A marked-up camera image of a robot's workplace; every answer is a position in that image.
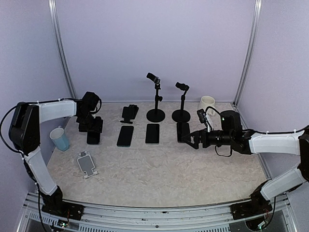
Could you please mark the black folding phone stand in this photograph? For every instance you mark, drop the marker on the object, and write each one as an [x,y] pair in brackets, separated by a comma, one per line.
[129,113]

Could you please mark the right aluminium corner post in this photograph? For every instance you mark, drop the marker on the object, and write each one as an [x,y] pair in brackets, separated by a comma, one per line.
[249,51]

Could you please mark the white ceramic mug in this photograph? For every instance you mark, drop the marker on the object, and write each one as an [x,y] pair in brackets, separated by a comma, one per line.
[206,101]

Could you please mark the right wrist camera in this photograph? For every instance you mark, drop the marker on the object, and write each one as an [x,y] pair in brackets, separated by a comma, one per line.
[205,119]

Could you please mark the aluminium front rail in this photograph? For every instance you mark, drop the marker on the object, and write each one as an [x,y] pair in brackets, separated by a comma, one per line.
[205,218]

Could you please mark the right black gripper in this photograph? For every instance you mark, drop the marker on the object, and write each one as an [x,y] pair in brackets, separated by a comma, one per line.
[204,133]

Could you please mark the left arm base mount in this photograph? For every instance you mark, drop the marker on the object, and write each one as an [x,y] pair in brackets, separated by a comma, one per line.
[63,209]

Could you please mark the silver edged black smartphone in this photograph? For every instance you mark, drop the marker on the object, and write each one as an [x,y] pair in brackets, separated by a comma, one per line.
[152,134]

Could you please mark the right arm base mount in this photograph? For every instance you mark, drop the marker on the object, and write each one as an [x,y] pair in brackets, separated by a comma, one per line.
[255,206]

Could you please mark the black round-base phone stand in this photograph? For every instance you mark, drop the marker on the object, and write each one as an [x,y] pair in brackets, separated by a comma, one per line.
[156,114]

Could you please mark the left aluminium corner post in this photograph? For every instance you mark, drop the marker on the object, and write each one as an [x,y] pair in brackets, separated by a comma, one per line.
[60,47]

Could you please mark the light blue small object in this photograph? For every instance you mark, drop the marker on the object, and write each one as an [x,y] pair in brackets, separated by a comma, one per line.
[59,139]

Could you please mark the purple edged black smartphone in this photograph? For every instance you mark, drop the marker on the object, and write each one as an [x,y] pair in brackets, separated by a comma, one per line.
[183,129]

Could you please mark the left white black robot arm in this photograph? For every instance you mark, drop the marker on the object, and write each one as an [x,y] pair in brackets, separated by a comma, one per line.
[24,131]

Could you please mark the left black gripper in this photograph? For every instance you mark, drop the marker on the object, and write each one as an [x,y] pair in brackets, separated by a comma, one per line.
[97,127]

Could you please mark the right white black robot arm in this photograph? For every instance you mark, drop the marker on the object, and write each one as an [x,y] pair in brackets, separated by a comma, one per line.
[248,142]

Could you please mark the aluminium corner post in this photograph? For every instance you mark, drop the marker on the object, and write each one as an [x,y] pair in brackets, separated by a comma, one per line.
[60,47]
[249,51]

